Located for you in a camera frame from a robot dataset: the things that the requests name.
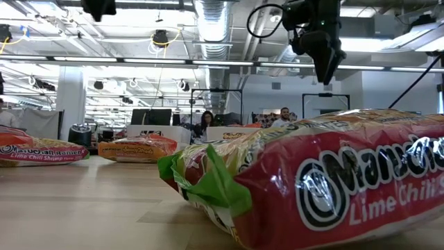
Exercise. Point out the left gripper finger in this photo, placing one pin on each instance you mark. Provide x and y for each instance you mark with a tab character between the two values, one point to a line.
98	8

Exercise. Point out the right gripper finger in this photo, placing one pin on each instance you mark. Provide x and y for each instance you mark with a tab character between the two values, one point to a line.
327	66

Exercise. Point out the Maruchan lime chili shrimp pack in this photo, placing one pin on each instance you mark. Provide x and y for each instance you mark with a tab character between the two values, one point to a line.
329	191
41	152

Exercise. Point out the rectangular ceiling light panel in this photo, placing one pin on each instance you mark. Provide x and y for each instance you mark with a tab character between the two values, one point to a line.
367	44

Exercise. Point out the person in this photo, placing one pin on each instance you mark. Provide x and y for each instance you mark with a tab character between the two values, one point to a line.
207	119
7	118
284	116

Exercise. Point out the white pillar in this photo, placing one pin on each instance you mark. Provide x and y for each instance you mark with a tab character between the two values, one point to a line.
71	100

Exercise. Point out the long LED strip light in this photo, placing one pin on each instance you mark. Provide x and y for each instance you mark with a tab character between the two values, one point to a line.
222	62

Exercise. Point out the black computer monitors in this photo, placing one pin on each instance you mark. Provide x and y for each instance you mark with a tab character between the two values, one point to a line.
152	117

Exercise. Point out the black round bin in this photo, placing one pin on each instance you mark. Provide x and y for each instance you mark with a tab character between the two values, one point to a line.
79	135

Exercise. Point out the grey cloth partition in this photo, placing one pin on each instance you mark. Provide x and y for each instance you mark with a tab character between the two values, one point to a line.
40	123

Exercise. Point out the black metal frame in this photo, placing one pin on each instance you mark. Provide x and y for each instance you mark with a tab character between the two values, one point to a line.
326	94
215	90

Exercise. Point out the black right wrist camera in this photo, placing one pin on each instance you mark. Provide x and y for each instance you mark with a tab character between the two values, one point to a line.
296	15

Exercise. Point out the black hanging ceiling camera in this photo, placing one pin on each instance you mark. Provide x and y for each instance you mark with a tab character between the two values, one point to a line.
160	37

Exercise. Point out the silver round air duct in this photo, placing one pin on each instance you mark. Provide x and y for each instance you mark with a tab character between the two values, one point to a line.
211	27

